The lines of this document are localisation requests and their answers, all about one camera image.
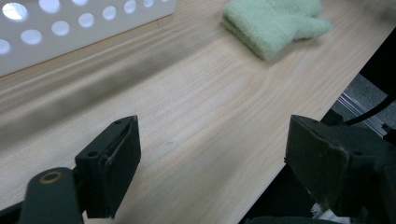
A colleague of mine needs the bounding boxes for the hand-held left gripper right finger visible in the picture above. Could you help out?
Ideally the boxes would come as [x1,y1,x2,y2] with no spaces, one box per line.
[284,114,396,217]

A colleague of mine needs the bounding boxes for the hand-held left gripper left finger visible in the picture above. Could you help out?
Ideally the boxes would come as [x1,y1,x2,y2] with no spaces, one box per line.
[74,115,142,219]

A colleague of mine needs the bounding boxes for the white perforated plastic basket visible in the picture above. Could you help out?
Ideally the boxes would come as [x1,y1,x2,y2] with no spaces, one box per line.
[0,0,177,77]

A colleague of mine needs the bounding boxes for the light green fuzzy glove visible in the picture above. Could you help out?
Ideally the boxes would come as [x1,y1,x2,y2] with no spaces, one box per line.
[221,0,332,61]

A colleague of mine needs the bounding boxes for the aluminium frame rail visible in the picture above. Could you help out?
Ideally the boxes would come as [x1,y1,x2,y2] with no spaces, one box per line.
[336,92,390,138]

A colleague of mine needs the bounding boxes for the black cable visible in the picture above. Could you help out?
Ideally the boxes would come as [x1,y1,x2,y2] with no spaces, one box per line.
[345,92,396,127]

